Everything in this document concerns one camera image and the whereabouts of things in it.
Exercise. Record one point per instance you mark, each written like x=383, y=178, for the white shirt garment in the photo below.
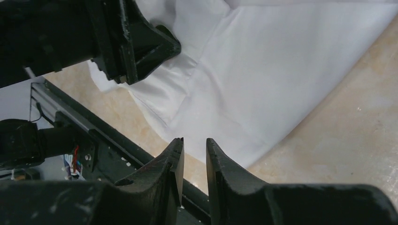
x=251, y=70

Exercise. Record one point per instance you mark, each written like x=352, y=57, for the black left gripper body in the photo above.
x=43, y=36

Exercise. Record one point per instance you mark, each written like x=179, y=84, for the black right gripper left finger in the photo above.
x=149, y=196

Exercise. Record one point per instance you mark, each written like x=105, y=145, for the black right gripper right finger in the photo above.
x=237, y=197

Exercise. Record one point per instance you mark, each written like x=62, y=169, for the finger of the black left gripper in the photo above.
x=144, y=46

